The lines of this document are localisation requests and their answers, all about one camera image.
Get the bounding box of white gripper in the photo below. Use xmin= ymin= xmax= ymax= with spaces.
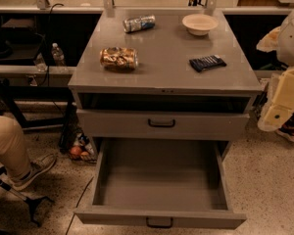
xmin=258 ymin=67 xmax=294 ymax=131

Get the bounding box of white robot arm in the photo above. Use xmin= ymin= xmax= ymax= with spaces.
xmin=257 ymin=9 xmax=294 ymax=131

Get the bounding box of open grey lower drawer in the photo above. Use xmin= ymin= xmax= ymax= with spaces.
xmin=75 ymin=138 xmax=246 ymax=229

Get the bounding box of grey drawer cabinet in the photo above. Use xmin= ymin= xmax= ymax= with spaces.
xmin=69 ymin=9 xmax=261 ymax=155

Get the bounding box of closed grey upper drawer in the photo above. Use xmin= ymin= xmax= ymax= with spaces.
xmin=77 ymin=110 xmax=249 ymax=141

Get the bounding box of dark blue snack bar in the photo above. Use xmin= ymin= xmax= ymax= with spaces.
xmin=189 ymin=55 xmax=226 ymax=72

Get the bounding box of white paper bowl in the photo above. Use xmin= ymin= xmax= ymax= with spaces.
xmin=182 ymin=14 xmax=219 ymax=36

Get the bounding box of basket of fruit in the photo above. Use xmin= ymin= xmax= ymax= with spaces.
xmin=69 ymin=133 xmax=97 ymax=163

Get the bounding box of clear plastic water bottle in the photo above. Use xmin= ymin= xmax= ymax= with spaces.
xmin=51 ymin=43 xmax=66 ymax=67

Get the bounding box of grey sneaker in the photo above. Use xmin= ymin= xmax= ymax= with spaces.
xmin=13 ymin=154 xmax=57 ymax=191

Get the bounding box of black tripod stand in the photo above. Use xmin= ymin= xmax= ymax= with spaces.
xmin=0 ymin=166 xmax=53 ymax=227

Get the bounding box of person's leg in khaki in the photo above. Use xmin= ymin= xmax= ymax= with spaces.
xmin=0 ymin=116 xmax=30 ymax=182

